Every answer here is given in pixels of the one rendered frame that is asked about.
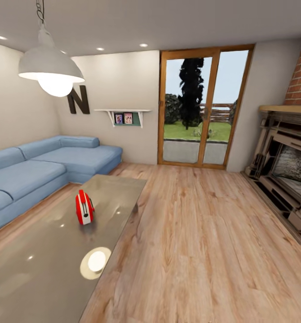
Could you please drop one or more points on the radio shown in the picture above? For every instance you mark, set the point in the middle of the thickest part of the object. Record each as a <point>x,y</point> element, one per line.
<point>84,208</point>

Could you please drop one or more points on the wood fireplace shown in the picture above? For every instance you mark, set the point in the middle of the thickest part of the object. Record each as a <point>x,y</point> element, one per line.
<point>275,172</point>

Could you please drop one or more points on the room light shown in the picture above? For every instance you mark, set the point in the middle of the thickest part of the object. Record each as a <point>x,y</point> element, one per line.
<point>46,58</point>

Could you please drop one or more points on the door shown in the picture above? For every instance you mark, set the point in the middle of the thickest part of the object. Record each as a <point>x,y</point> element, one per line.
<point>200,95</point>

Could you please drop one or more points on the decorative sign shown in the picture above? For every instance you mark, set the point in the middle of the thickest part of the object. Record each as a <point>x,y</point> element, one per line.
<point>82,103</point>

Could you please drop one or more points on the sofa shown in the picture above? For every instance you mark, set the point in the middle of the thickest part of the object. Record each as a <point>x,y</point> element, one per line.
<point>32,172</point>

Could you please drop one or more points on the shelf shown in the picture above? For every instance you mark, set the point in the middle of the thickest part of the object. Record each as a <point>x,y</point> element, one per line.
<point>137,115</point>

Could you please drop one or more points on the coffee table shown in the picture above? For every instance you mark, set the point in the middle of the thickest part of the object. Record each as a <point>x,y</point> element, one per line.
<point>49,272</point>

